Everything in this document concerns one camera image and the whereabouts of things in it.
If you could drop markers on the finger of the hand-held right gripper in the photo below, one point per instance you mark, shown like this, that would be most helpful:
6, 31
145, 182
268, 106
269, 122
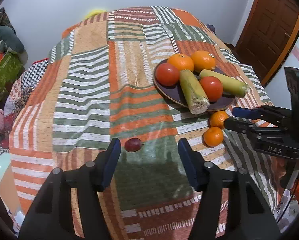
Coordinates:
244, 112
239, 125

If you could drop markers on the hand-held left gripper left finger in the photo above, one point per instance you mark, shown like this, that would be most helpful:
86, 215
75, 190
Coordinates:
112, 160

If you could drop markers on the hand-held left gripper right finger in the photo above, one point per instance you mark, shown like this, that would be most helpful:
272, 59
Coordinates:
188, 162

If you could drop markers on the small mandarin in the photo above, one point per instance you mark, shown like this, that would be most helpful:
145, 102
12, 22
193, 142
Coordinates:
213, 136
218, 119

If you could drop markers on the small dark red plum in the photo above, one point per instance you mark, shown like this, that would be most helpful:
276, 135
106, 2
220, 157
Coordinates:
133, 145

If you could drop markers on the green sugarcane piece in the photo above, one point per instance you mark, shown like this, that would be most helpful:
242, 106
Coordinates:
194, 95
227, 84

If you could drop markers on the red tomato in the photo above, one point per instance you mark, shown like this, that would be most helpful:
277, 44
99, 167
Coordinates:
211, 88
167, 74

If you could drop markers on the large orange with sticker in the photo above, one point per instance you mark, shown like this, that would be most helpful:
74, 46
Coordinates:
203, 60
181, 62

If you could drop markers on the purple plate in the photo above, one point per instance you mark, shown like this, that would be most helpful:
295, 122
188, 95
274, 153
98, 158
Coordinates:
172, 92

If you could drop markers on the striped patchwork blanket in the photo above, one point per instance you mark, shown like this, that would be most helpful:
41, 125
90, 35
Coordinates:
89, 92

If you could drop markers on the brown wooden door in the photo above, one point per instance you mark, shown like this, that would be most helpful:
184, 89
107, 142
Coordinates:
269, 25

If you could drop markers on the dark blue cushion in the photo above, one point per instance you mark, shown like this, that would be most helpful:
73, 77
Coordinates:
210, 28

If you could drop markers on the tan cardboard sheet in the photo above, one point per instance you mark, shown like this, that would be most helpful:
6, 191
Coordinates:
9, 195

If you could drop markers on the mint round lid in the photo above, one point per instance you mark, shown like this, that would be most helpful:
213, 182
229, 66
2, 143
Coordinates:
3, 165

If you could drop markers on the floral quilt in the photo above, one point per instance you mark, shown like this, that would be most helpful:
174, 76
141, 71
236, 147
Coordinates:
17, 92

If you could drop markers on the checkered cloth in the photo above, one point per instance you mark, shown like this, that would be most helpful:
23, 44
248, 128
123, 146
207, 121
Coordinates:
37, 70

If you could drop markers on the green patterned box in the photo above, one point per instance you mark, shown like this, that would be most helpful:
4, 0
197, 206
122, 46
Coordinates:
4, 77

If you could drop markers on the grey-green plush toy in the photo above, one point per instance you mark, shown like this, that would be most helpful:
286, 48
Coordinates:
4, 40

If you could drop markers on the dark patterned cushion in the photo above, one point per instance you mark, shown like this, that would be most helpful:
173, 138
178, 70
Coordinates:
0, 17

